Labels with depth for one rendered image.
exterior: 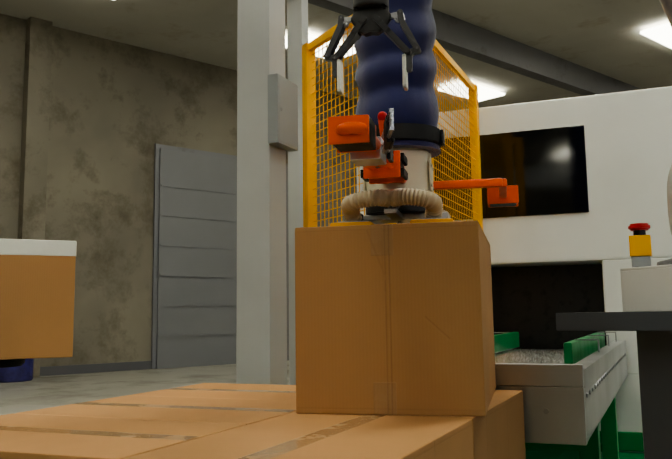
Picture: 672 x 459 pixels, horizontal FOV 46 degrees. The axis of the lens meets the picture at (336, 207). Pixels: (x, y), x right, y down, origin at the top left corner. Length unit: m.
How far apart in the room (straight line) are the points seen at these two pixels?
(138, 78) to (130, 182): 1.60
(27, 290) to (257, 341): 0.97
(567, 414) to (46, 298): 1.73
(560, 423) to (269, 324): 1.43
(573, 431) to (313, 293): 0.89
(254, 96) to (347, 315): 1.89
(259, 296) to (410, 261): 1.69
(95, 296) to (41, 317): 8.72
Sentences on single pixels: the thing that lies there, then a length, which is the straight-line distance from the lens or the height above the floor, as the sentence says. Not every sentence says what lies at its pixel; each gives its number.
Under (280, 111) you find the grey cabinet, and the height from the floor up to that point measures 1.61.
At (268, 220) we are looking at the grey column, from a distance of 3.31.
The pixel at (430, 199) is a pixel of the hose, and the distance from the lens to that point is 1.82.
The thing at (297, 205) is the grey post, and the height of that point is 1.53.
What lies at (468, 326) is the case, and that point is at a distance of 1.66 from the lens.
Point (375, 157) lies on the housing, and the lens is 1.53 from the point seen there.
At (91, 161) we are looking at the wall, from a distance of 11.75.
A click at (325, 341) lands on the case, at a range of 1.71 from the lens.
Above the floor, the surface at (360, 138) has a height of 1.06.
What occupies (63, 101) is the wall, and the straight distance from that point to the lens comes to 11.75.
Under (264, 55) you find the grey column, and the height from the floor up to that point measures 1.86.
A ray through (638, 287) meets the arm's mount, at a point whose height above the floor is 0.80.
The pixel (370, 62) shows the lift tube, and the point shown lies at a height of 1.38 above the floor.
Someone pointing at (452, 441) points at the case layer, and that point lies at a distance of 1.50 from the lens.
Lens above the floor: 0.75
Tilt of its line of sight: 8 degrees up
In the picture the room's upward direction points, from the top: 1 degrees counter-clockwise
